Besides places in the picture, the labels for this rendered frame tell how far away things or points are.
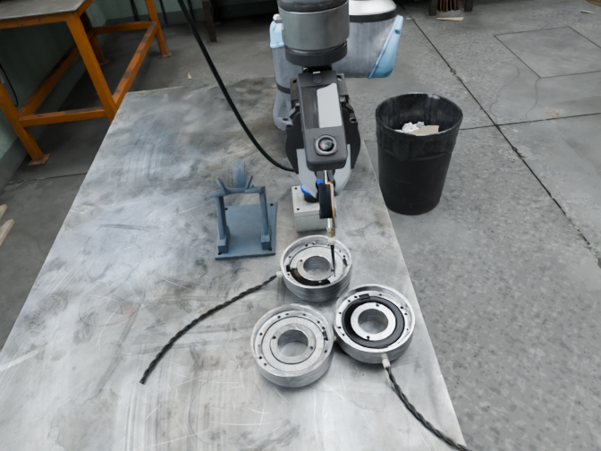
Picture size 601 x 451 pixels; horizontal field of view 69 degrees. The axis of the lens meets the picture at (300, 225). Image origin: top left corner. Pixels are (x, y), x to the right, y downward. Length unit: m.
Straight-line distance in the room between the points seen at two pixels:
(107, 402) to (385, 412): 0.35
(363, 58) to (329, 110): 0.42
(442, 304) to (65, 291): 1.25
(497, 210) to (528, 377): 0.78
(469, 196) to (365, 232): 1.41
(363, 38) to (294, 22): 0.42
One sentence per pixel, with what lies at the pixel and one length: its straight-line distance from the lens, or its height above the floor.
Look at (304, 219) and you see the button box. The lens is 0.73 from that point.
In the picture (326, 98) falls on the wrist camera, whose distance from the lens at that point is 0.50.
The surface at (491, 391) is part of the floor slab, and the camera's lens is 1.53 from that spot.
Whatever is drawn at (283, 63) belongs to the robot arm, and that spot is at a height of 0.95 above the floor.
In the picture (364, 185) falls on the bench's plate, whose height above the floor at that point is 0.80.
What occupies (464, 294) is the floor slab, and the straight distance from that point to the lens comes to 1.71.
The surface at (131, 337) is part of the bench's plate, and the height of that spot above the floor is 0.80.
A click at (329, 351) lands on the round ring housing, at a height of 0.84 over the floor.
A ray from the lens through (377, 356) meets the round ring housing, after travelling 0.56.
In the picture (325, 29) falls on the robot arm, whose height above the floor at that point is 1.16.
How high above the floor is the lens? 1.32
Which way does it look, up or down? 43 degrees down
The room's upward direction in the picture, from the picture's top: 7 degrees counter-clockwise
